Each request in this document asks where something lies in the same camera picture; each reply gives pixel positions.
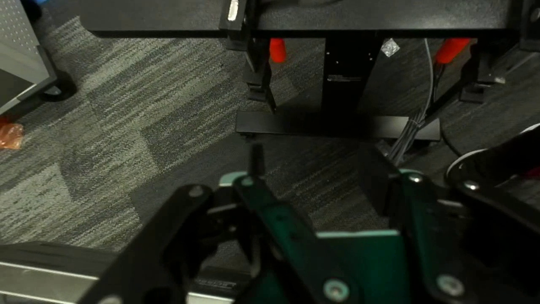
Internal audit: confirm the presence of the black robot stand base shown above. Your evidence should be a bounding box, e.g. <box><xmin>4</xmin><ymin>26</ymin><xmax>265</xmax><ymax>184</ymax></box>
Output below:
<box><xmin>81</xmin><ymin>0</ymin><xmax>540</xmax><ymax>137</ymax></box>

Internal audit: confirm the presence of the grey cable bundle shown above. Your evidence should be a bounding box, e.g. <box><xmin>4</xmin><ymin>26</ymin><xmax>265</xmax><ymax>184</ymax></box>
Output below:
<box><xmin>385</xmin><ymin>38</ymin><xmax>446</xmax><ymax>169</ymax></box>

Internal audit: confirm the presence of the grey cabinet with wooden top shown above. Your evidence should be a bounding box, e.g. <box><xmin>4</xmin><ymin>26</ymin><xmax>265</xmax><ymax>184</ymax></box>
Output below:
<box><xmin>0</xmin><ymin>0</ymin><xmax>78</xmax><ymax>117</ymax></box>

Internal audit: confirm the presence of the orange object on floor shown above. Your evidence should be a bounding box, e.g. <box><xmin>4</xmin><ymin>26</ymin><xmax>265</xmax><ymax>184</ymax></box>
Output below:
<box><xmin>0</xmin><ymin>120</ymin><xmax>24</xmax><ymax>151</ymax></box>

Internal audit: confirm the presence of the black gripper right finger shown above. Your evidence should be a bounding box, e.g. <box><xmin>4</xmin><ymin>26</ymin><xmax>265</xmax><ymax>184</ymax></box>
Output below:
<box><xmin>387</xmin><ymin>125</ymin><xmax>540</xmax><ymax>294</ymax></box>

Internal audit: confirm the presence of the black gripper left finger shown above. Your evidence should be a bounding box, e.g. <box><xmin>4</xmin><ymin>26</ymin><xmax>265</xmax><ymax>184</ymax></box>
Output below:
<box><xmin>78</xmin><ymin>183</ymin><xmax>265</xmax><ymax>304</ymax></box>

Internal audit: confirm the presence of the red clamp on stand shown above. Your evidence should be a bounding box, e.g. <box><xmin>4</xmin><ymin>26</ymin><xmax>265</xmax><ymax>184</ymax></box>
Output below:
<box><xmin>269</xmin><ymin>38</ymin><xmax>287</xmax><ymax>65</ymax></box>
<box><xmin>434</xmin><ymin>38</ymin><xmax>471</xmax><ymax>66</ymax></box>

